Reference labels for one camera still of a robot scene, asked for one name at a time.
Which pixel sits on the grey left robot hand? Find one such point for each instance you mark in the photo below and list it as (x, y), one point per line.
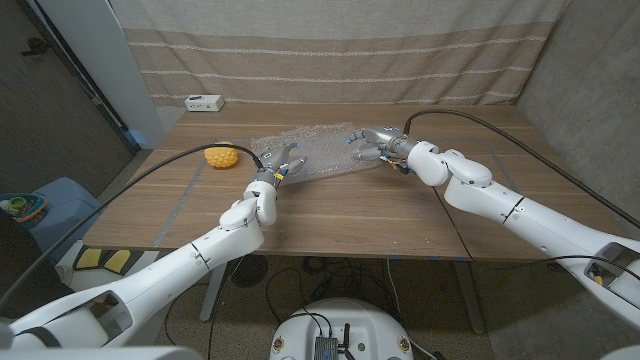
(275, 162)

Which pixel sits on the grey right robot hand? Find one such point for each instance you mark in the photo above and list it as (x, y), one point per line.
(390, 140)

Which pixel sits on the clear bubble wrap sheet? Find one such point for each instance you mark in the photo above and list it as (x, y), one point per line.
(325, 150)

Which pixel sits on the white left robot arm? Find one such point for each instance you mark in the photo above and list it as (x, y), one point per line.
(200, 250)

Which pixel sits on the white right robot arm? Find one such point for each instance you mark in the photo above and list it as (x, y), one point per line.
(500, 205)

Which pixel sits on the yellow bumpy sponge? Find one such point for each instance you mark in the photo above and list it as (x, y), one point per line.
(220, 157)

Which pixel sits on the white power strip box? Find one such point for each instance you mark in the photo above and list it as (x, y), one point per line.
(204, 103)

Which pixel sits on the beige striped curtain backdrop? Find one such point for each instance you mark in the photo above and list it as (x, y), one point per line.
(325, 60)

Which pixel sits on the round black floor fan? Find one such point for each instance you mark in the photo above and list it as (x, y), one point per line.
(248, 271)

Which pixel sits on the white table leg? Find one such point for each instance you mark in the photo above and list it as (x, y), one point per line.
(214, 295)

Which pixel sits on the grey table leg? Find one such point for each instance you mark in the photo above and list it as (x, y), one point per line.
(470, 300)

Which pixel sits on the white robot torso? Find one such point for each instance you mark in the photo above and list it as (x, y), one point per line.
(365, 325)

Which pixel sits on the grey electronics module on torso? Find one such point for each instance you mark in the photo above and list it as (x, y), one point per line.
(325, 348)

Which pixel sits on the white base with yellow pads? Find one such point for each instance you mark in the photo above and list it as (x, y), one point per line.
(90, 257)

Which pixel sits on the blue plastic bin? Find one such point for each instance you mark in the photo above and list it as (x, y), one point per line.
(65, 200)

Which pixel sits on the colourful toy bowl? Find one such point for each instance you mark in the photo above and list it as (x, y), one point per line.
(20, 206)

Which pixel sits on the person's dark trouser leg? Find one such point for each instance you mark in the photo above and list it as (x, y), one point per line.
(20, 250)

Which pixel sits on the white door frame pillar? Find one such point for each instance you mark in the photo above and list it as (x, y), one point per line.
(110, 75)

